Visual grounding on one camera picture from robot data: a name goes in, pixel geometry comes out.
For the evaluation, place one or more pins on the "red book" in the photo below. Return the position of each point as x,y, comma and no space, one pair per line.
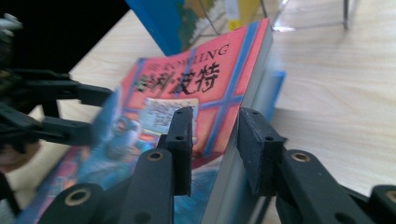
218,84

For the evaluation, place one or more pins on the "yellow book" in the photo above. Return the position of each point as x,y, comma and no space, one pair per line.
246,12

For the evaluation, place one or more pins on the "large blue book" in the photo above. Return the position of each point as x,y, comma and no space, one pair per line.
162,21

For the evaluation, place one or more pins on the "clear acrylic book rack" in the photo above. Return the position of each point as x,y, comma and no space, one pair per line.
346,15

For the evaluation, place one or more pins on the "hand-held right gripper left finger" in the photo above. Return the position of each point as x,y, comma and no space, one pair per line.
182,149

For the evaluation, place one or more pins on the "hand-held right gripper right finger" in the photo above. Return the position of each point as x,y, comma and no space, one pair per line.
260,155

